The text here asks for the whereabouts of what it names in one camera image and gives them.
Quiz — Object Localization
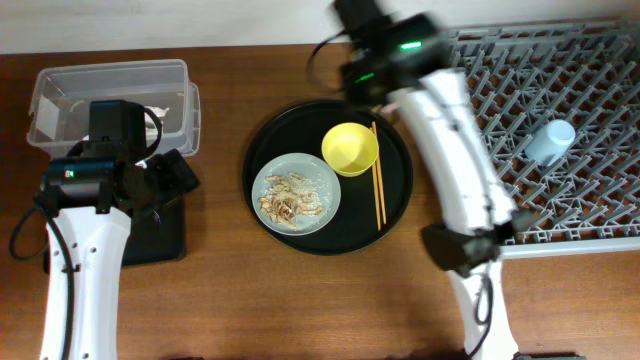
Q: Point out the grey plate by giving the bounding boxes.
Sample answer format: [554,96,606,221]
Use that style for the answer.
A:
[249,153,341,236]

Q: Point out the grey dishwasher rack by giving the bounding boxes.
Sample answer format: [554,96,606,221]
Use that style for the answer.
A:
[447,20,639,258]

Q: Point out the wooden chopstick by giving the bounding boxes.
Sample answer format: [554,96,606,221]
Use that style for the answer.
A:
[371,121,387,230]
[370,122,382,232]

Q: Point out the white tissue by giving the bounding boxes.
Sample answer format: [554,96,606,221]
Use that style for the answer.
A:
[144,106,170,131]

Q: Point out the round black serving tray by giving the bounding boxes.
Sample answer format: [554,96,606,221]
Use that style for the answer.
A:
[242,100,413,255]

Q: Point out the pink cup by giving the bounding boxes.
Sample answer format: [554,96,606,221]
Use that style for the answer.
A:
[381,103,399,115]

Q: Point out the clear plastic bin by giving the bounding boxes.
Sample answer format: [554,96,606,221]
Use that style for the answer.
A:
[26,59,201,158]

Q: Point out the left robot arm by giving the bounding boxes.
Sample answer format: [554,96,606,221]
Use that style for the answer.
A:
[34,100,199,359]

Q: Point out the yellow bowl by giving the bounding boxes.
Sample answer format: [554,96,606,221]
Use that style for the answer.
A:
[321,122,379,177]

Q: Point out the black rectangular tray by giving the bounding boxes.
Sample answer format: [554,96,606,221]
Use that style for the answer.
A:
[40,199,186,272]

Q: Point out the wooden chopstick left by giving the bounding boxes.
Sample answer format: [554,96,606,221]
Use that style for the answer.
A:
[370,122,382,232]

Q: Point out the blue cup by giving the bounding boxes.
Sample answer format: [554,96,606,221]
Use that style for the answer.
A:
[524,120,576,166]

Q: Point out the wooden chopstick right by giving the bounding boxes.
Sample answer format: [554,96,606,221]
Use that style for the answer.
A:
[371,121,387,230]

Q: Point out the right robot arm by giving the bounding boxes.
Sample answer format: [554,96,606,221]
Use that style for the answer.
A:
[333,0,528,360]

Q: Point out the food scraps on plate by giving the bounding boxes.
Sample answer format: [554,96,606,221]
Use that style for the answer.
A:
[258,172,325,230]

